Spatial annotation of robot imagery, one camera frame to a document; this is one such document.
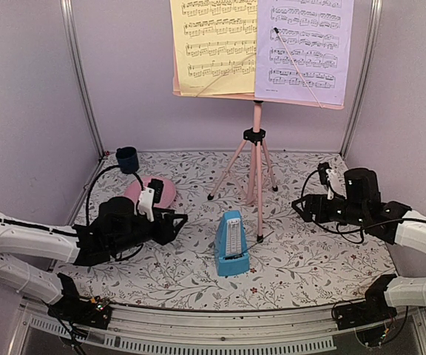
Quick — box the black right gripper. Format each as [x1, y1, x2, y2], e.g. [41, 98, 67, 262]
[292, 194, 368, 227]

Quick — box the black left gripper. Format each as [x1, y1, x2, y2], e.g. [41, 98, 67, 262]
[111, 207, 188, 255]

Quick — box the blue metronome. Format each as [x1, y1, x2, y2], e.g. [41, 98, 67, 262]
[214, 210, 250, 277]

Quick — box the pink music stand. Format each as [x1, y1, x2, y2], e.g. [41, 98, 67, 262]
[169, 0, 346, 243]

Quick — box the purple sheet music page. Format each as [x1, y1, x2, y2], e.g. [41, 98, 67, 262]
[254, 0, 354, 107]

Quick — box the yellow sheet music page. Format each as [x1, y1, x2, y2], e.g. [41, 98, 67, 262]
[170, 0, 258, 97]

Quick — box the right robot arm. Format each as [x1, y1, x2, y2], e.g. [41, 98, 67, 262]
[291, 163, 426, 322]

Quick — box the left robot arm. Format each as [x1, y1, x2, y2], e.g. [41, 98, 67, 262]
[0, 197, 188, 321]

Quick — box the pink round plate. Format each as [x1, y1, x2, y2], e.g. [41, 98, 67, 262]
[123, 175, 176, 209]

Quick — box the floral table mat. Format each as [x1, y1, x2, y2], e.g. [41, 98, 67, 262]
[54, 152, 395, 311]

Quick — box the dark blue cup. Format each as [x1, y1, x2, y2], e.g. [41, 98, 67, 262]
[115, 146, 139, 175]

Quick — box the black right camera cable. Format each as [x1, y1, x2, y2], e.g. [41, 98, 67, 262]
[298, 169, 421, 245]

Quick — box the black camera cable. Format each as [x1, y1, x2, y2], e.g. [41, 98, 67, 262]
[84, 165, 146, 225]
[298, 169, 421, 245]

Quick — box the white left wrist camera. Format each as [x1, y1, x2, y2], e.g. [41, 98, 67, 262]
[136, 178, 164, 222]

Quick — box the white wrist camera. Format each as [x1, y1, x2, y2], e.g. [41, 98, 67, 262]
[317, 163, 340, 200]
[136, 178, 164, 222]

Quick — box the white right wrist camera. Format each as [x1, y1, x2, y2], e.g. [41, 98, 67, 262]
[317, 163, 340, 200]

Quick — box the black left camera cable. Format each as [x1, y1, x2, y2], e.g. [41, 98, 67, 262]
[84, 165, 146, 225]

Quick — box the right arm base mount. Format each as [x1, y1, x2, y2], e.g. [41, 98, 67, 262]
[331, 300, 397, 330]

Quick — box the aluminium front rail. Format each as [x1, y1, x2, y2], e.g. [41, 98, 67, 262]
[7, 283, 426, 354]

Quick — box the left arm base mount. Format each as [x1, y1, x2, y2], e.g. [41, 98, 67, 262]
[47, 296, 112, 330]

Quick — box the right aluminium frame post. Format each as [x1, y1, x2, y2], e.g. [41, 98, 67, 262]
[339, 0, 383, 160]

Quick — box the aluminium frame post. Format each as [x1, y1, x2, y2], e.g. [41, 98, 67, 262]
[339, 0, 383, 160]
[60, 0, 105, 159]

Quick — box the left aluminium frame post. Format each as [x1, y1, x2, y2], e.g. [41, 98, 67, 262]
[60, 0, 105, 159]

